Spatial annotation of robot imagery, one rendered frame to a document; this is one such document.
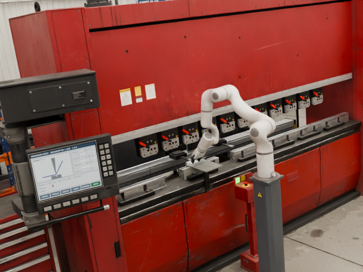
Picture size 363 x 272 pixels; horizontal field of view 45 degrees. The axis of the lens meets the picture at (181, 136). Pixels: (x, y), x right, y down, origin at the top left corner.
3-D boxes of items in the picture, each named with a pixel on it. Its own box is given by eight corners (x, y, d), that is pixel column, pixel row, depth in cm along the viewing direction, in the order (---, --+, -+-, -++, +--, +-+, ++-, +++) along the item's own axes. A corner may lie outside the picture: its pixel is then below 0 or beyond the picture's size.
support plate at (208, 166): (206, 172, 340) (205, 171, 340) (186, 165, 362) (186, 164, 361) (223, 166, 350) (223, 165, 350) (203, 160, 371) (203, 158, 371)
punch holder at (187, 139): (184, 145, 354) (182, 125, 350) (178, 143, 361) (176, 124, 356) (199, 140, 362) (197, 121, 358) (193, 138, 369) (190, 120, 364)
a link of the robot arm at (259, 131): (276, 150, 312) (274, 118, 306) (263, 158, 299) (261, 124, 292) (261, 148, 320) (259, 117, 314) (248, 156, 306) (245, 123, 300)
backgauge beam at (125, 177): (102, 195, 349) (100, 182, 346) (95, 190, 360) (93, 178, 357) (296, 128, 472) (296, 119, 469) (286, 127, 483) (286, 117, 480)
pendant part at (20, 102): (28, 242, 236) (-6, 86, 213) (25, 224, 258) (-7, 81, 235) (119, 216, 254) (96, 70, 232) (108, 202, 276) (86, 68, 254)
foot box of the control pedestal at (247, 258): (260, 278, 367) (259, 265, 364) (239, 266, 387) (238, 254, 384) (276, 268, 378) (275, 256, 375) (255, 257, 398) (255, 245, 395)
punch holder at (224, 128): (222, 133, 375) (220, 114, 371) (216, 131, 382) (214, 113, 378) (235, 129, 383) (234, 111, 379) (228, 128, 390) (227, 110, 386)
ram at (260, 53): (96, 149, 310) (76, 34, 289) (91, 147, 316) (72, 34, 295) (351, 77, 470) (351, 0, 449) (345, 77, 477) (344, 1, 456)
